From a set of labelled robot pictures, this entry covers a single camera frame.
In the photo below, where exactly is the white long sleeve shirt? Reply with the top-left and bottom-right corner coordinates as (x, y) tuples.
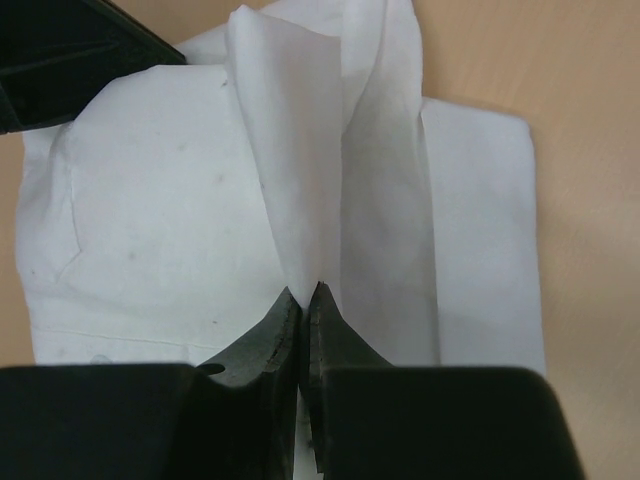
(16, 1), (545, 479)

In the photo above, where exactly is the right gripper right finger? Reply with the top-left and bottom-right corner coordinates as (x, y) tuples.
(300, 283), (583, 479)

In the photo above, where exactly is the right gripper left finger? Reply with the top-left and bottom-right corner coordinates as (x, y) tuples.
(1, 291), (302, 479)

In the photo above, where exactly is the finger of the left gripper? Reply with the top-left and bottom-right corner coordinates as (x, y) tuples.
(1, 1), (186, 134)

